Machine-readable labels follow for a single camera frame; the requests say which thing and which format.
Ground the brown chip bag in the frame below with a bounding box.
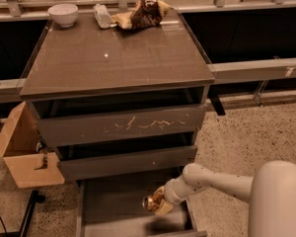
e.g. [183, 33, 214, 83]
[111, 0, 172, 30]

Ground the grey drawer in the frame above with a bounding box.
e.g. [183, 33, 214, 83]
[37, 105, 206, 147]
[58, 145, 197, 181]
[76, 168, 207, 237]

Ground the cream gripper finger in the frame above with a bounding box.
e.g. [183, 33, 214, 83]
[153, 187, 174, 215]

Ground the white bowl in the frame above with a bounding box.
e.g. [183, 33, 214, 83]
[47, 4, 78, 28]

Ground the metal railing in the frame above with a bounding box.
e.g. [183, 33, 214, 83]
[0, 0, 296, 105]

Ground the grey middle drawer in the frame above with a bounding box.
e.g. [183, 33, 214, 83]
[58, 145, 197, 181]

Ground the grey top drawer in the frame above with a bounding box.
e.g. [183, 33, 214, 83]
[37, 105, 206, 147]

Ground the grey drawer cabinet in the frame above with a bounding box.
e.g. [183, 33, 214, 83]
[19, 9, 216, 237]

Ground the black stand frame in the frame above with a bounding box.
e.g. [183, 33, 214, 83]
[0, 190, 45, 237]

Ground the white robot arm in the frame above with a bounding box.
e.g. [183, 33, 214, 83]
[154, 161, 296, 237]

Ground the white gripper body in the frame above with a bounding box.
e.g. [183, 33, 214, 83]
[164, 176, 201, 204]

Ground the grey bottom drawer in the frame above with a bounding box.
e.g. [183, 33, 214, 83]
[76, 168, 207, 237]

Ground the crushed orange can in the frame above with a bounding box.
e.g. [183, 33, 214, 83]
[142, 193, 164, 212]

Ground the cardboard box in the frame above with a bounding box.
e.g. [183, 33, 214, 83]
[0, 102, 65, 188]

